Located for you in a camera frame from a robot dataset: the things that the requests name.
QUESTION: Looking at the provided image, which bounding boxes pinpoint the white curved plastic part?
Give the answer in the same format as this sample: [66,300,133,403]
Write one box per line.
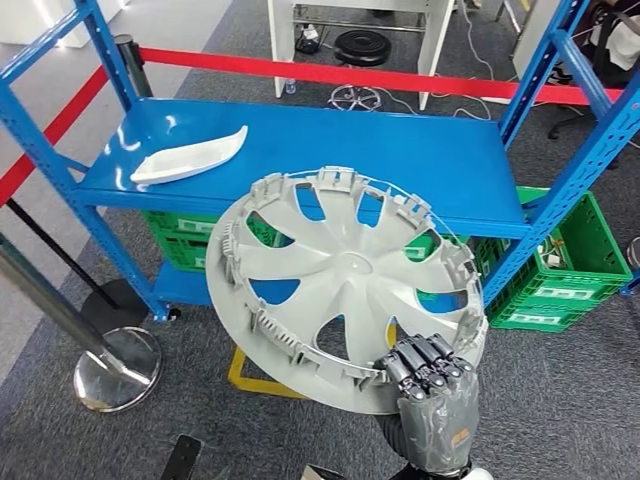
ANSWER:
[130,124,249,187]

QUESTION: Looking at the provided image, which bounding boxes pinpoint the white desk panel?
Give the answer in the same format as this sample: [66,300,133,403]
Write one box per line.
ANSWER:
[510,0,564,79]

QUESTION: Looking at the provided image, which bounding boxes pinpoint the white desk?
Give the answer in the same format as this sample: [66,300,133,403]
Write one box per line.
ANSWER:
[266,0,457,113]

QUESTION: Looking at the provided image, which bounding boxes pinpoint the red barrier belt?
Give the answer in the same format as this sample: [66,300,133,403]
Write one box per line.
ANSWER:
[0,64,110,208]
[137,46,626,107]

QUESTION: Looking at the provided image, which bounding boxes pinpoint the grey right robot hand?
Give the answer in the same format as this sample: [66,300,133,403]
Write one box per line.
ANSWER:
[374,333,482,476]

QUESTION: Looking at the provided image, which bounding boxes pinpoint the grey plastic wheel cover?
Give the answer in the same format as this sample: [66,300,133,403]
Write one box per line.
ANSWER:
[205,165,490,417]

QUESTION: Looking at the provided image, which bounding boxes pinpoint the black office chair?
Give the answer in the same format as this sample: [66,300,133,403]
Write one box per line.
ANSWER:
[547,0,640,142]

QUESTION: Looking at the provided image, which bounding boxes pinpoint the green plastic crate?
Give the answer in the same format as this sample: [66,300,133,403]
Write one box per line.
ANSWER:
[141,210,296,274]
[473,186,634,334]
[402,228,471,264]

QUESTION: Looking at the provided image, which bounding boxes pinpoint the black round stool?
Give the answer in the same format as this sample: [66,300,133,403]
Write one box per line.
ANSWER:
[327,29,393,113]

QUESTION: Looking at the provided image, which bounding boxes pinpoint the white floor cables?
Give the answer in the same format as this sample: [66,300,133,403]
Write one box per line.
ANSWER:
[380,0,511,122]

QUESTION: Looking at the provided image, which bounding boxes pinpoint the black device under desk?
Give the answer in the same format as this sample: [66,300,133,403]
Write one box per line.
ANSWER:
[294,23,322,56]

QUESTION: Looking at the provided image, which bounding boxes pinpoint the white wire bundle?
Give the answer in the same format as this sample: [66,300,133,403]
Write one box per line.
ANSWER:
[536,233,567,272]

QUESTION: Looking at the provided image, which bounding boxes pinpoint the black stanchion post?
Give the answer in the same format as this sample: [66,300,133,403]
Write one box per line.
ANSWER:
[113,34,155,101]

